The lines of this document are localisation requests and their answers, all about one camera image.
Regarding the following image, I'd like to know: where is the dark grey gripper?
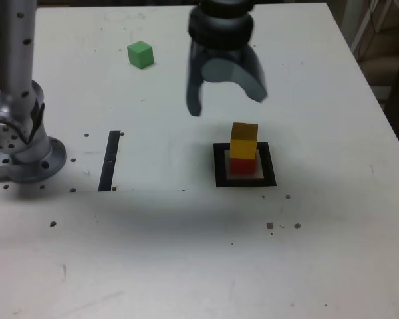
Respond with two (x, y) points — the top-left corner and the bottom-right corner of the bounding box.
(185, 41), (269, 117)

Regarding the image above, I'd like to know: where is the green cube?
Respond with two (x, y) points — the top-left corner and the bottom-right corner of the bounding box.
(126, 40), (154, 70)

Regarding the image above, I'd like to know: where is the yellow cube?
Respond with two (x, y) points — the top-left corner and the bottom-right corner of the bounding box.
(229, 122), (259, 160)

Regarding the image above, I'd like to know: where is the red cube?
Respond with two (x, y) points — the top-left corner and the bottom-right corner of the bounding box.
(230, 158), (257, 175)

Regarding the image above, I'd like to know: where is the black tape square outline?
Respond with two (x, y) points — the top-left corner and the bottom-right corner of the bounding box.
(213, 142), (277, 189)

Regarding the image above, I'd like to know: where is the black tape strip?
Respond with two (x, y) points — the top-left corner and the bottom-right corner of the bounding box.
(98, 130), (121, 193)

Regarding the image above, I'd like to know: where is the white background frame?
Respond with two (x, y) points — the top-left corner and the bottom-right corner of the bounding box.
(339, 0), (396, 56)

